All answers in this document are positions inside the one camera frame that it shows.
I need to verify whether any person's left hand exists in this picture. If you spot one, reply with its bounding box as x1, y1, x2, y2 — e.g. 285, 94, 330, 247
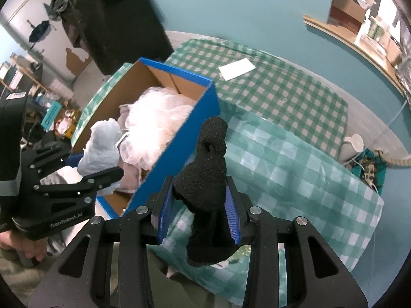
0, 230, 47, 262

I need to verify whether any green checkered tablecloth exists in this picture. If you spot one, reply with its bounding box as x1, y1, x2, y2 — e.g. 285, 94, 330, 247
71, 37, 385, 307

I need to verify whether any braided beige rope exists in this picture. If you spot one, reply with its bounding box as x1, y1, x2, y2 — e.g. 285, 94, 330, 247
375, 148, 411, 168

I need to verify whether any white plastic bag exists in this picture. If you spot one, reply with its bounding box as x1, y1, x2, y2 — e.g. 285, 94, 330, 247
77, 118, 122, 177

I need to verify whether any black sock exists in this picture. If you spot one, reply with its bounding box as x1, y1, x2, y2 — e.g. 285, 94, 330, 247
173, 116, 238, 267

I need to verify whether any white mesh bath loofah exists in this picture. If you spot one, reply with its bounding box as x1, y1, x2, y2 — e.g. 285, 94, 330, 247
119, 86, 196, 171

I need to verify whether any wooden window sill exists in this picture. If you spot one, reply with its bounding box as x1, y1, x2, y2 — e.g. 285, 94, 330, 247
303, 15, 405, 97

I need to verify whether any white paper card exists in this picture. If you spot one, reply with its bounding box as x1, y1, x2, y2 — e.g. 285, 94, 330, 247
218, 58, 256, 81

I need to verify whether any blue cardboard box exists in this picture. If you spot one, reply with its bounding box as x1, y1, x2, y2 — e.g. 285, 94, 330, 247
71, 58, 220, 213

